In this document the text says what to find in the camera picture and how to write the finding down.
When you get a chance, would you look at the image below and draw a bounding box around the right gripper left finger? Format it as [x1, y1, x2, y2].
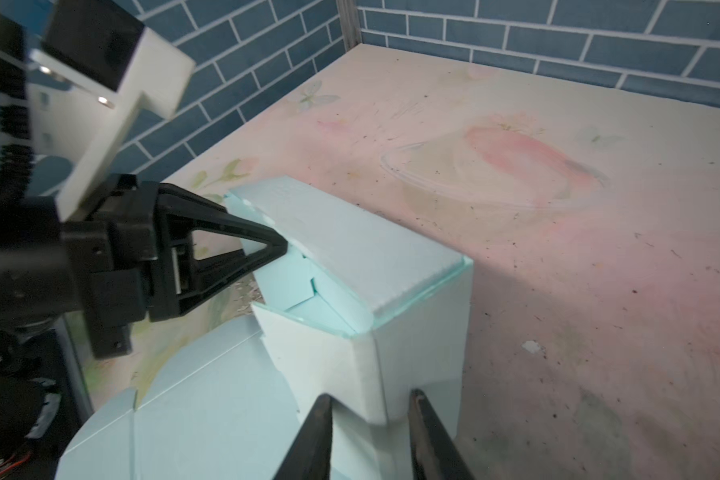
[273, 393, 334, 480]

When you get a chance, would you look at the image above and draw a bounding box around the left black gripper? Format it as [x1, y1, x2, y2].
[61, 174, 287, 359]

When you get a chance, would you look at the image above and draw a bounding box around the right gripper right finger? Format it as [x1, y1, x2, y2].
[407, 389, 474, 480]

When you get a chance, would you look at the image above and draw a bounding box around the light blue paper box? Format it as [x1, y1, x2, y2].
[57, 177, 473, 479]

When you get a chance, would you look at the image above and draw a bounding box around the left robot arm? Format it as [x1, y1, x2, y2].
[0, 1, 287, 479]

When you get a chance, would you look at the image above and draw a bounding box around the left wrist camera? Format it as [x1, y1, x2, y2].
[27, 1, 196, 221]

